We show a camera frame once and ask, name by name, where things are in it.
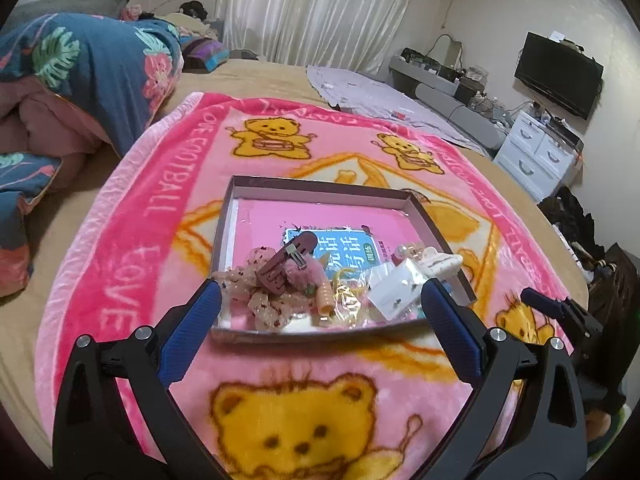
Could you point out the white curtain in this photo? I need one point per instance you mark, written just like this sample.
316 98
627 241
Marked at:
320 5

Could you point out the blue floral quilt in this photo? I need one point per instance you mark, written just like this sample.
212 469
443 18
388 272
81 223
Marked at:
100 45

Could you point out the white cloud-shaped hair claw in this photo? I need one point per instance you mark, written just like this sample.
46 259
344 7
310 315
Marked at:
440 262

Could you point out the pink bear blanket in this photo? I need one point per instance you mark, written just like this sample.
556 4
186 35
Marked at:
150 185

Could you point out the black flat television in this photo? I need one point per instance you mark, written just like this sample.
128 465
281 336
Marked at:
555 72

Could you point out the pink book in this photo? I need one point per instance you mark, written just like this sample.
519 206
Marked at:
280 215

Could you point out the pile of clothes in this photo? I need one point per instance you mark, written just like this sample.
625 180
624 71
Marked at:
170 17

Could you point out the grey cardboard box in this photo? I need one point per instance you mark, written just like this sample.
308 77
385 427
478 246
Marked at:
280 336

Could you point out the clear earring bag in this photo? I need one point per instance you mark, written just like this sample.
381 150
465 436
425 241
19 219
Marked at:
395 290

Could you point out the lilac sheet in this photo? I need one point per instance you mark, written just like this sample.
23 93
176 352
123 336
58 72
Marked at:
360 85

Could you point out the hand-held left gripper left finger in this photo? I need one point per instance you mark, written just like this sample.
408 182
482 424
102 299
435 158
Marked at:
192 330

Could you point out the mauve hair claw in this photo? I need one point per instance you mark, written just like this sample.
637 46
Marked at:
280 267

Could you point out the white drawer cabinet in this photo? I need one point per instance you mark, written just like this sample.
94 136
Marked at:
530 145

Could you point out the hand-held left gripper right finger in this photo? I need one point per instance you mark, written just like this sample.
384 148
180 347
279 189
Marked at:
457 330

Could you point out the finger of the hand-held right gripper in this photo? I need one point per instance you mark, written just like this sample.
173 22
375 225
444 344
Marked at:
537 299

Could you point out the purple striped pillow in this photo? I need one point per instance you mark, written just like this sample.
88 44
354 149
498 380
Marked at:
205 52

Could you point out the dark clothes pile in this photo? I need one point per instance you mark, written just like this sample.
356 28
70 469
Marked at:
575 215

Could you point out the grey pillow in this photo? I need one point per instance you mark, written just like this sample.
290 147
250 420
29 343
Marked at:
117 1

